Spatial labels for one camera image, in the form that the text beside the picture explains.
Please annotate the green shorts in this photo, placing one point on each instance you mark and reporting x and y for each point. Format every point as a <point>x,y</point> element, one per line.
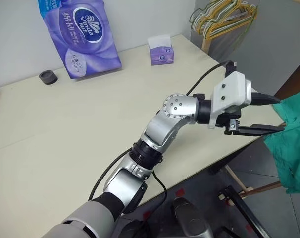
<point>291,138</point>

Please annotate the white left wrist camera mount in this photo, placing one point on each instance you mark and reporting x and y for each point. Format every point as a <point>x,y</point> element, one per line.
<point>231,89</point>

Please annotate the black table frame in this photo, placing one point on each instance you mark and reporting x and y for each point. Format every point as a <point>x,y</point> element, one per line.
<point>249,215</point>

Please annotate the small purple tissue box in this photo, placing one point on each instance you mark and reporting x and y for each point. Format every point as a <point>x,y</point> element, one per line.
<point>162,55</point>

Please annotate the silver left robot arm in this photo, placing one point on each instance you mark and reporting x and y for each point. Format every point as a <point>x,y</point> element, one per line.
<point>162,126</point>

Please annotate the bunch of clothes hangers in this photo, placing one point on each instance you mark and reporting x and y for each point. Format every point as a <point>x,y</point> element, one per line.
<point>229,26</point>

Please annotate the black round tape roll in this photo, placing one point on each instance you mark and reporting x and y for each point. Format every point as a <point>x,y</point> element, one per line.
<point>48,78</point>

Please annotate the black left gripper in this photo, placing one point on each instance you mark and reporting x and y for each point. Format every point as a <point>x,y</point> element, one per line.
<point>224,121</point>

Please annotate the purple tissue roll pack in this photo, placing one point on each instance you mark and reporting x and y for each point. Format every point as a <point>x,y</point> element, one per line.
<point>83,39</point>

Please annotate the dark rounded shape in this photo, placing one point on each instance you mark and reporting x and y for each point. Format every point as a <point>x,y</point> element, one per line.
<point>189,218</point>

